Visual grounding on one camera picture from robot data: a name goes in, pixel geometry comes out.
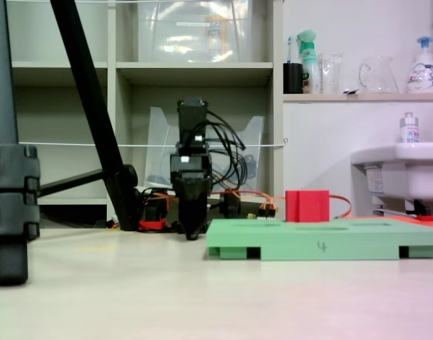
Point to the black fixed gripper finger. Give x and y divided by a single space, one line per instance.
193 205

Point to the blue toothbrush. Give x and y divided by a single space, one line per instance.
289 49

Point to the black cup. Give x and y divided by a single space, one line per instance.
293 78

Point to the clear plastic file tray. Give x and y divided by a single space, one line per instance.
159 148

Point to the white sink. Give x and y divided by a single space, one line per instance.
414 170

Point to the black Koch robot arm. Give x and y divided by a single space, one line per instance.
191 120

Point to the small clear sanitizer bottle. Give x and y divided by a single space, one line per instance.
409 129

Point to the green shape hole board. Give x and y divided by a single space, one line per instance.
308 241

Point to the black tripod brace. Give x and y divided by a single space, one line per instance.
71 182

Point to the beige shelf unit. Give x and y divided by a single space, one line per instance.
195 74

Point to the clear glass pitcher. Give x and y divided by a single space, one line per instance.
379 76

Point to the red cross columnar block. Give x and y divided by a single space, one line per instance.
308 207

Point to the beige wall shelf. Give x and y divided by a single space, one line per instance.
361 97

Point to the clear glass beaker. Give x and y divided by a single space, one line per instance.
332 74

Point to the clear plastic storage box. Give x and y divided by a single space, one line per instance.
188 32

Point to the white pump soap bottle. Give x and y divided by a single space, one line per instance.
423 76

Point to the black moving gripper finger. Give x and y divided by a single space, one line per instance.
195 233

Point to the green spray bottle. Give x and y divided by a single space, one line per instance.
309 67

